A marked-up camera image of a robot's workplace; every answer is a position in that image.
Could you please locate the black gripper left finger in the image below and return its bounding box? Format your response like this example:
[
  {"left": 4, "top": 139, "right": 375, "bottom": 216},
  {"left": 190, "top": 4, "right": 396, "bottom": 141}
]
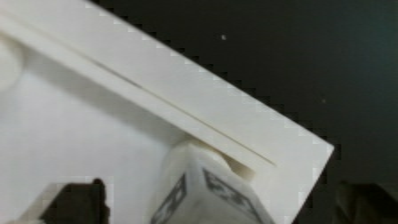
[{"left": 39, "top": 178, "right": 110, "bottom": 224}]

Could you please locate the white table leg with tag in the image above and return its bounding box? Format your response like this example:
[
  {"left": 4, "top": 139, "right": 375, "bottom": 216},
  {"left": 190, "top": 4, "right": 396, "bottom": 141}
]
[{"left": 146, "top": 140, "right": 276, "bottom": 224}]

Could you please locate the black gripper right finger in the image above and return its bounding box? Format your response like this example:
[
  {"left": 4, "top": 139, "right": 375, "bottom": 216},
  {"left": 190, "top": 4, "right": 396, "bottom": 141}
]
[{"left": 331, "top": 182, "right": 398, "bottom": 224}]

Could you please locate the white square tabletop part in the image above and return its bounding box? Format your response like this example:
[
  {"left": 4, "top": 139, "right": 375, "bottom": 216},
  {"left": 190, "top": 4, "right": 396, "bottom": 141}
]
[{"left": 0, "top": 33, "right": 258, "bottom": 224}]

